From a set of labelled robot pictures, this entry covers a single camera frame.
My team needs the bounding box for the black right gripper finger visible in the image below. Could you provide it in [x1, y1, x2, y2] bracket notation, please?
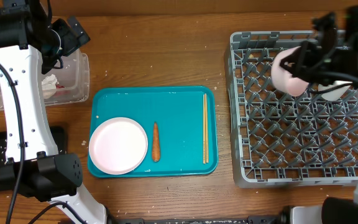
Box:
[286, 67, 310, 84]
[279, 41, 309, 69]

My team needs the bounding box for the white cup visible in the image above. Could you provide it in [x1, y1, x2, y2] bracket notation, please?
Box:
[318, 81, 352, 101]

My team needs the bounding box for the white napkin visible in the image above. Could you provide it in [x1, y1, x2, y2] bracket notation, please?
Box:
[42, 74, 58, 100]

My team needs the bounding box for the wooden chopstick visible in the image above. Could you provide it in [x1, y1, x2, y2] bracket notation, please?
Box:
[205, 94, 209, 164]
[203, 94, 206, 164]

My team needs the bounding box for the large white plate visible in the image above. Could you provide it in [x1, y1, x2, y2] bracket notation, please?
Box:
[89, 117, 148, 175]

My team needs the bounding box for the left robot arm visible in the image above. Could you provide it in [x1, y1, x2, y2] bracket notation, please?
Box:
[0, 0, 114, 223]

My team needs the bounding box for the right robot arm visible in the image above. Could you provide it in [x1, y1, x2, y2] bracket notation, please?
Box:
[271, 5, 358, 223]

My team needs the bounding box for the grey dishwasher rack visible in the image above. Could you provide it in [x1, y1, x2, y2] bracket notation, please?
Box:
[224, 30, 358, 188]

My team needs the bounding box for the clear plastic bin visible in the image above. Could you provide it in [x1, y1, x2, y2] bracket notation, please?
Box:
[0, 50, 90, 111]

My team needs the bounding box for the teal plastic tray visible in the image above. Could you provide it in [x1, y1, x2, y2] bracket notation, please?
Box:
[90, 86, 219, 177]

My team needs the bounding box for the orange carrot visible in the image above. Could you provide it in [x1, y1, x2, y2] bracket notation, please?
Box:
[152, 122, 161, 162]

